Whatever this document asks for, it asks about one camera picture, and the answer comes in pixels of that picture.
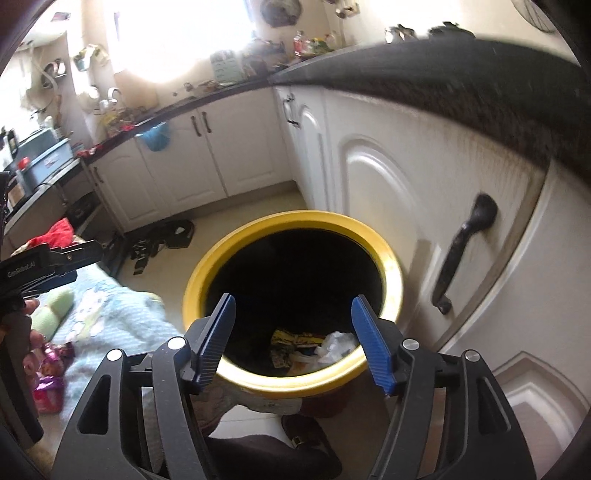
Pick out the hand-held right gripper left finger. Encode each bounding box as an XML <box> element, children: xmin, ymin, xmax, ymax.
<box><xmin>51</xmin><ymin>293</ymin><xmax>237</xmax><ymax>480</ymax></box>

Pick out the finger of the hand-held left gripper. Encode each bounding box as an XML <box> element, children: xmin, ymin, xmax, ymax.
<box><xmin>48</xmin><ymin>239</ymin><xmax>103</xmax><ymax>271</ymax></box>

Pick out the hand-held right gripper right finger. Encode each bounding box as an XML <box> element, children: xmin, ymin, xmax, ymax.
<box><xmin>350</xmin><ymin>295</ymin><xmax>537</xmax><ymax>480</ymax></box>

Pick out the yellow rimmed bin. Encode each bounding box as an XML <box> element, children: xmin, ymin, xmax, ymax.
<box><xmin>182</xmin><ymin>210</ymin><xmax>406</xmax><ymax>398</ymax></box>

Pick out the person's left hand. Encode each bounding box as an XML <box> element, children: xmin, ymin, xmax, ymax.
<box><xmin>22</xmin><ymin>298</ymin><xmax>48</xmax><ymax>385</ymax></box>

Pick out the red cloth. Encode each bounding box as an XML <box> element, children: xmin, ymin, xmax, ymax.
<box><xmin>27</xmin><ymin>218</ymin><xmax>77</xmax><ymax>251</ymax></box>

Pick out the white plastic bag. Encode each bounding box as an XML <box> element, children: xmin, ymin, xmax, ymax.
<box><xmin>316</xmin><ymin>331</ymin><xmax>362</xmax><ymax>368</ymax></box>

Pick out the beige sock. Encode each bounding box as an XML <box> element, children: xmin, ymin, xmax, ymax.
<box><xmin>191</xmin><ymin>376</ymin><xmax>304</xmax><ymax>438</ymax></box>

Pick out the printed blue blanket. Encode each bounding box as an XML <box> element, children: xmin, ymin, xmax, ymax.
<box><xmin>9</xmin><ymin>269</ymin><xmax>186</xmax><ymax>409</ymax></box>

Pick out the yellow snack wrapper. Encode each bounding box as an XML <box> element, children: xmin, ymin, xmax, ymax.
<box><xmin>271</xmin><ymin>329</ymin><xmax>325</xmax><ymax>368</ymax></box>

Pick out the white cabinet door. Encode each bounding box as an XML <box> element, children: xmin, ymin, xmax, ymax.
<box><xmin>323</xmin><ymin>90</ymin><xmax>552</xmax><ymax>356</ymax></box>
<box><xmin>438</xmin><ymin>161</ymin><xmax>591</xmax><ymax>480</ymax></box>
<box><xmin>291</xmin><ymin>89</ymin><xmax>334</xmax><ymax>215</ymax></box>
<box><xmin>135</xmin><ymin>108</ymin><xmax>228</xmax><ymax>222</ymax></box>
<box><xmin>85</xmin><ymin>138</ymin><xmax>153</xmax><ymax>234</ymax></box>
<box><xmin>272</xmin><ymin>87</ymin><xmax>301</xmax><ymax>185</ymax></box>
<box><xmin>196</xmin><ymin>88</ymin><xmax>295</xmax><ymax>197</ymax></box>

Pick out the pink snack packet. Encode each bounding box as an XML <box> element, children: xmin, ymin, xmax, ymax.
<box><xmin>31</xmin><ymin>374</ymin><xmax>66</xmax><ymax>415</ymax></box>
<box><xmin>39</xmin><ymin>342</ymin><xmax>76</xmax><ymax>377</ymax></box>

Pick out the grey blue storage box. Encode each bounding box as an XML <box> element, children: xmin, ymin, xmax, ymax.
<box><xmin>13</xmin><ymin>128</ymin><xmax>78</xmax><ymax>195</ymax></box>

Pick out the brown slipper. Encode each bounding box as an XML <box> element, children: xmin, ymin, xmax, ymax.
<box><xmin>203</xmin><ymin>413</ymin><xmax>345</xmax><ymax>480</ymax></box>

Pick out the teal box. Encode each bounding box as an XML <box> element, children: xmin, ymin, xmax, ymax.
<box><xmin>209</xmin><ymin>49</ymin><xmax>244</xmax><ymax>86</ymax></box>

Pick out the black kitchen countertop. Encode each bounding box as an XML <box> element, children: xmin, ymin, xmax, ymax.
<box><xmin>76</xmin><ymin>36</ymin><xmax>591</xmax><ymax>200</ymax></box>

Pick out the steel kettle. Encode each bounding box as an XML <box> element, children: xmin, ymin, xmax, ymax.
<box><xmin>385</xmin><ymin>24</ymin><xmax>419</xmax><ymax>45</ymax></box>

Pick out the steel pot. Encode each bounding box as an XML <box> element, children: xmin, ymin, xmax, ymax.
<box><xmin>426</xmin><ymin>20</ymin><xmax>477</xmax><ymax>41</ymax></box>

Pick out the black strap bundle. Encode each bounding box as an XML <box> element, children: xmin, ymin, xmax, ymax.
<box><xmin>128</xmin><ymin>219</ymin><xmax>196</xmax><ymax>276</ymax></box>

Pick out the round wire rack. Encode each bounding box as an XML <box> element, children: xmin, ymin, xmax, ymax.
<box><xmin>512</xmin><ymin>0</ymin><xmax>563</xmax><ymax>34</ymax></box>

